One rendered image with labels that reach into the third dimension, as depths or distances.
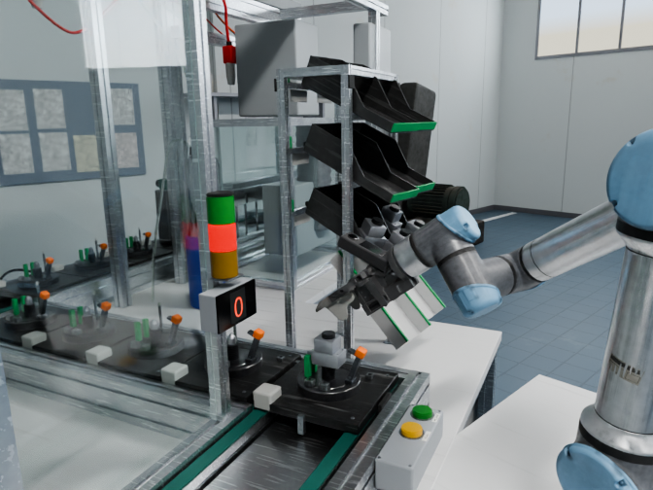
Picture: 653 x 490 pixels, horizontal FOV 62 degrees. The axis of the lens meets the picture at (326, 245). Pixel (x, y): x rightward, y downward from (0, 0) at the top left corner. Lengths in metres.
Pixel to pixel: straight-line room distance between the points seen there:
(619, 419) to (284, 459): 0.59
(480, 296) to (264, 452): 0.51
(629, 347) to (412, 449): 0.44
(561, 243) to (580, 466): 0.35
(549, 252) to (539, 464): 0.46
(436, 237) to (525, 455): 0.51
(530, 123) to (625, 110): 1.39
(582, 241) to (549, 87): 8.33
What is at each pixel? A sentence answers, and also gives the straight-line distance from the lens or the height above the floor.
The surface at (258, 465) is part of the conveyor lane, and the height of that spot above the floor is 0.92.
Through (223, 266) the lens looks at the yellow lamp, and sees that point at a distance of 0.99.
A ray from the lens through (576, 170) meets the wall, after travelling 9.07.
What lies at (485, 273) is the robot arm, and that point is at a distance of 0.98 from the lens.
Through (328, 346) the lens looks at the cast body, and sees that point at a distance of 1.16.
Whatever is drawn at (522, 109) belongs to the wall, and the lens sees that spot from 9.41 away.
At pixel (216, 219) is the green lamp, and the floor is 1.37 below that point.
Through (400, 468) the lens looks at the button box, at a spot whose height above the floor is 0.96.
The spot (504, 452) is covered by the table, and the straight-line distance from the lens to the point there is 1.26.
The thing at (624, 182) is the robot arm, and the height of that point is 1.46.
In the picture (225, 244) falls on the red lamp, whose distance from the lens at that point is 0.99.
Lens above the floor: 1.54
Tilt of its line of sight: 13 degrees down
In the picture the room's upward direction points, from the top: 1 degrees counter-clockwise
